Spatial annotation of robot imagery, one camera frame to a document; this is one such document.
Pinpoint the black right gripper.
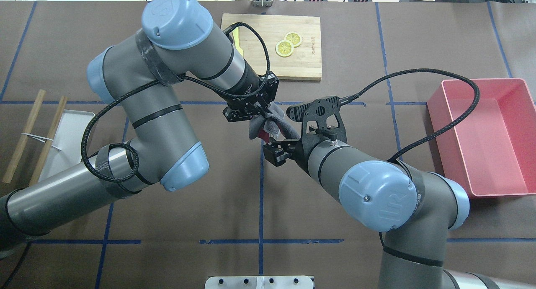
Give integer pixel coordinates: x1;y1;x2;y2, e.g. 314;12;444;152
262;139;302;167

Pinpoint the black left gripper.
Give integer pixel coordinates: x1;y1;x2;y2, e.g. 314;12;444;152
222;72;280;122

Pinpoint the grey wiping cloth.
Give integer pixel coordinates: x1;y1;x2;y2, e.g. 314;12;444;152
248;102;301;143

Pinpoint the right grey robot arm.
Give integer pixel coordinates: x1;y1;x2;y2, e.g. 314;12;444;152
263;139;535;289

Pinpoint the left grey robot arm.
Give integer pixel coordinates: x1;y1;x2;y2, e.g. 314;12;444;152
1;0;279;258

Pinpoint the front lemon slice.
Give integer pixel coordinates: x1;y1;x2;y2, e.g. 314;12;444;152
274;39;294;58

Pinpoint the lemon slice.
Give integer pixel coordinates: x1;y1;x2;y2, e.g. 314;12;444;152
284;31;303;47
274;39;294;58

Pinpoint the yellow plastic knife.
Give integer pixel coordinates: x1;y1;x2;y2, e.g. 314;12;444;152
231;27;244;56

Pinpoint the bamboo cutting board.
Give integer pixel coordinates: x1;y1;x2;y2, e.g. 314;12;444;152
221;13;323;81

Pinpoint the rear lemon slice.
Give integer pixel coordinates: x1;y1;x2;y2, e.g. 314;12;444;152
284;31;303;47

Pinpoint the white mounting pillar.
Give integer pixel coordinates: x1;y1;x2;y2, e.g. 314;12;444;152
204;275;315;289

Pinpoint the white metal tray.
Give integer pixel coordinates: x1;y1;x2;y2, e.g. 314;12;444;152
30;109;95;185

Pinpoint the wooden towel rack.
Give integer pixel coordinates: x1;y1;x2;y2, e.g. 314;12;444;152
1;89;68;186

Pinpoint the pink plastic bin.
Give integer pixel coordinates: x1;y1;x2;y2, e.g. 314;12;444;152
436;78;536;198

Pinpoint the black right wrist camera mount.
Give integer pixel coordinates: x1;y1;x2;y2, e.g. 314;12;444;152
286;96;347;154

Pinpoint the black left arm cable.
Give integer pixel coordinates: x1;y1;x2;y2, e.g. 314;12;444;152
80;22;271;183

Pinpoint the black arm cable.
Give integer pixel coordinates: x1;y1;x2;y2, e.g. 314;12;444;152
339;68;480;163
80;22;271;183

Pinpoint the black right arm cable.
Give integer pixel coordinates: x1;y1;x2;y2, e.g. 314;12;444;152
339;68;480;163

